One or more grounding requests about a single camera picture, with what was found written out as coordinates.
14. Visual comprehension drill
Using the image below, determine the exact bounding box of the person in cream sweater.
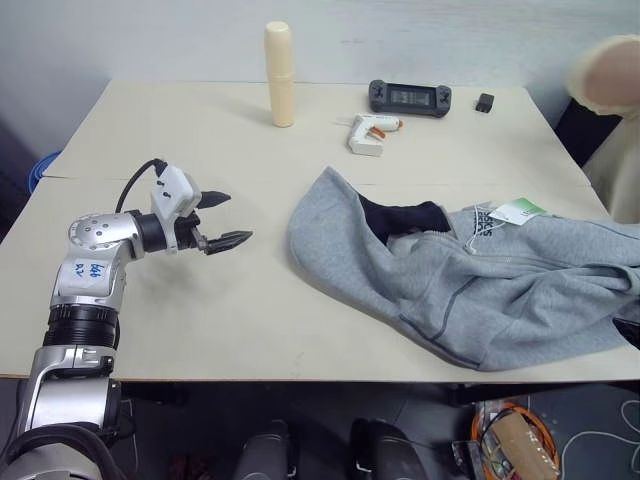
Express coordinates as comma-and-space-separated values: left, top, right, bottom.
566, 33, 640, 225

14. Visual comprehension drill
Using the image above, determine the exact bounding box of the blue round container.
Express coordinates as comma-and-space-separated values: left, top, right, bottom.
27, 150, 63, 194

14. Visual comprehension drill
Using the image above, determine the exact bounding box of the grey robot torso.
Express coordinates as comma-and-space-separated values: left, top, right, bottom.
0, 439, 104, 480

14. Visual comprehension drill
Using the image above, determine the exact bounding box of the white cord on floor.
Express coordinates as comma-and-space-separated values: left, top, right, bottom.
554, 398, 640, 480

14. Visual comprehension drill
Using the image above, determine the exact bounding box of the white hot glue gun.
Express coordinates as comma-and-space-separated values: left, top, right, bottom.
344, 113, 404, 158

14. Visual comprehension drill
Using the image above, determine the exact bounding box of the grey zip hoodie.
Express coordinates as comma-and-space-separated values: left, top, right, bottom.
288, 165, 640, 373

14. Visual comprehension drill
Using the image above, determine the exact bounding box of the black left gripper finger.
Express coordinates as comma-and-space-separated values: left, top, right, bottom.
198, 189, 233, 212
204, 229, 255, 257

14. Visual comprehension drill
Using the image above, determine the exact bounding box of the black handheld controller with screen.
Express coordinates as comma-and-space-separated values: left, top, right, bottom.
368, 79, 454, 119

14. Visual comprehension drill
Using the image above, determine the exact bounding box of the dark rounded shape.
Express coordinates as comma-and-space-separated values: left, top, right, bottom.
233, 419, 302, 480
349, 418, 427, 480

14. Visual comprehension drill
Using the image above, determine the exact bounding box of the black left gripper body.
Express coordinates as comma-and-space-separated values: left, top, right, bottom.
176, 212, 209, 252

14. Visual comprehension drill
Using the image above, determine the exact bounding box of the tall cream plastic bottle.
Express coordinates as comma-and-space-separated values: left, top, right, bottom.
264, 20, 297, 129

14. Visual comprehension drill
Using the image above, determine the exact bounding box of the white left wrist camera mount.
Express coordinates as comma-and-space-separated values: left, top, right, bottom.
149, 164, 203, 251

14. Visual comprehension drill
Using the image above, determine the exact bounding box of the green white paper hang tag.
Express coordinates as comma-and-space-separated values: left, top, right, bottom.
491, 196, 550, 225

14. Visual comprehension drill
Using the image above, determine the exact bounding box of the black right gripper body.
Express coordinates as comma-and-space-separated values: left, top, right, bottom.
612, 314, 640, 351

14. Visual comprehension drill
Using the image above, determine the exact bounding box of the black table frame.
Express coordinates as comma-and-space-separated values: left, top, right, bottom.
446, 381, 640, 407

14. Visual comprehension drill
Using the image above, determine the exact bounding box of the orange cable coil with cardboard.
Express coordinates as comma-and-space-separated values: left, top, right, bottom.
470, 396, 562, 480

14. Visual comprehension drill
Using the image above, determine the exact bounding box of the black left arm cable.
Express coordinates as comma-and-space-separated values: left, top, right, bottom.
115, 158, 167, 214

